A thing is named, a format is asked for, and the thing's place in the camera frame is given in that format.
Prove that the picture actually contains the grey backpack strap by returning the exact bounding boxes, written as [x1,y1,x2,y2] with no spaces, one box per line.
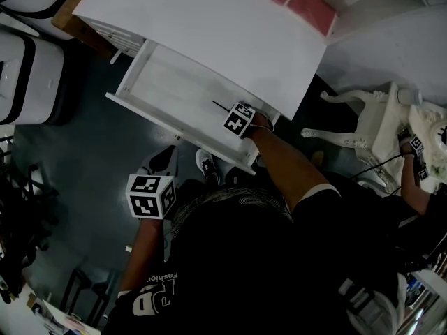
[337,274,408,332]

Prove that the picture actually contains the black office chair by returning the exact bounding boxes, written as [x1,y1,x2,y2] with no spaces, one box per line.
[0,144,61,304]

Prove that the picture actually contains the oval white-framed mirror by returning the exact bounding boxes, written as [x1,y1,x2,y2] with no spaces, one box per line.
[409,103,447,184]

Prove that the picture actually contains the white desk with hutch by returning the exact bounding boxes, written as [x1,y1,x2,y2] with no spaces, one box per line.
[71,0,436,121]

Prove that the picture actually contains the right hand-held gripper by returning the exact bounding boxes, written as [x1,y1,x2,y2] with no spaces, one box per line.
[222,101,272,140]

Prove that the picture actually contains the white drawer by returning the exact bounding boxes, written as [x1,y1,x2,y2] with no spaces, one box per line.
[105,38,282,176]

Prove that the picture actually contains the red-handled screwdriver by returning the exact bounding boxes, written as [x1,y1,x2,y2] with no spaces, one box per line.
[211,99,232,114]

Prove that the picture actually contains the white ornate dressing table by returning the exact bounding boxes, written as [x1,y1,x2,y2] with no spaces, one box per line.
[300,80,447,198]

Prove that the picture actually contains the person's black t-shirt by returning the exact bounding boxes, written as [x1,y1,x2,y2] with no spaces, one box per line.
[108,183,406,335]

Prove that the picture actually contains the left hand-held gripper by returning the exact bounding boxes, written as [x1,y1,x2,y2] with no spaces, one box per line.
[125,145,179,220]

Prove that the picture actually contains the person's patterned shorts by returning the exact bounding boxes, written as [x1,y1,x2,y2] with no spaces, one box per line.
[170,186,295,230]

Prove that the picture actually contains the black metal stool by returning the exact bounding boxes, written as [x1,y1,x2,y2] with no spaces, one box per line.
[58,266,120,328]

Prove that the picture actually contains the white cylindrical jar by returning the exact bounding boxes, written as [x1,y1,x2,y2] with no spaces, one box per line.
[395,87,424,106]

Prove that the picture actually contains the black cable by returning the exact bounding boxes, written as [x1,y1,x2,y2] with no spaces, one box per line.
[350,153,403,181]

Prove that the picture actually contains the person's left forearm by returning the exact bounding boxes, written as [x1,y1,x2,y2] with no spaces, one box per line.
[117,217,166,293]

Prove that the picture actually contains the brown cardboard box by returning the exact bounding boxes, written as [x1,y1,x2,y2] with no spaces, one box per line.
[51,0,120,61]

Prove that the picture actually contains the person's right forearm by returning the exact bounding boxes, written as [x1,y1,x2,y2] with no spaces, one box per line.
[249,126,342,213]

